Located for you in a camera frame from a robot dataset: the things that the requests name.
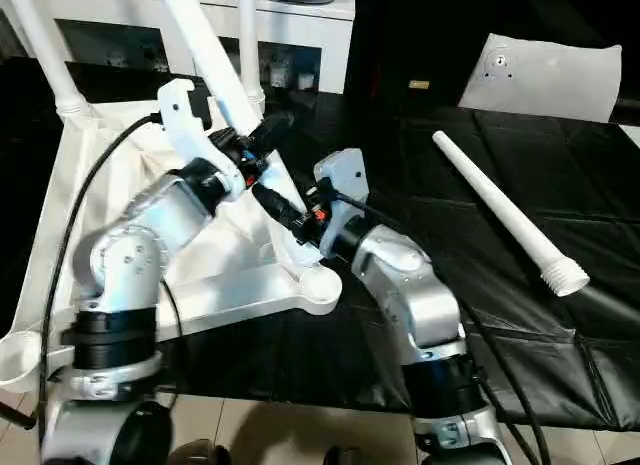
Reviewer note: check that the white plastic table leg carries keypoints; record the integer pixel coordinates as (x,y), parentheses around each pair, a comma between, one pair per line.
(500,205)
(220,70)
(50,60)
(248,35)

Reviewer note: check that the white plastic table top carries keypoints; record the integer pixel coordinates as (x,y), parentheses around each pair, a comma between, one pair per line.
(250,285)

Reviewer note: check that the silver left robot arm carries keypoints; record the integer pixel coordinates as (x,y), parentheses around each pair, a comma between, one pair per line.
(130,250)

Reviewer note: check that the white cabinet with glass doors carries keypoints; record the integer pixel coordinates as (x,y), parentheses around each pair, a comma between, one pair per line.
(310,40)

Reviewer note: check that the black cabinet with gold label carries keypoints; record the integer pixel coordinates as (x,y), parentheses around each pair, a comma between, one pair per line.
(400,35)

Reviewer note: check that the black work mat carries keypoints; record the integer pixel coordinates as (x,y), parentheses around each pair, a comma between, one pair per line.
(525,160)

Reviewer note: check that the dark brown rounded object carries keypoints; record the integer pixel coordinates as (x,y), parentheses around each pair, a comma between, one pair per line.
(200,455)
(347,457)

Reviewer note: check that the grey curtain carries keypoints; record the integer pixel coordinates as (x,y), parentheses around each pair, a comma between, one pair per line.
(12,35)

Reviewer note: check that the white flat board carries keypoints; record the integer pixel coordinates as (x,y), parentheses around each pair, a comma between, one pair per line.
(632,135)

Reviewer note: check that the black metal rod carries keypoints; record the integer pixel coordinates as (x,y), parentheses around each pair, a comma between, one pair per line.
(17,416)

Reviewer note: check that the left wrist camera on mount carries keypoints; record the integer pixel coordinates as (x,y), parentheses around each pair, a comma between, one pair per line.
(187,120)

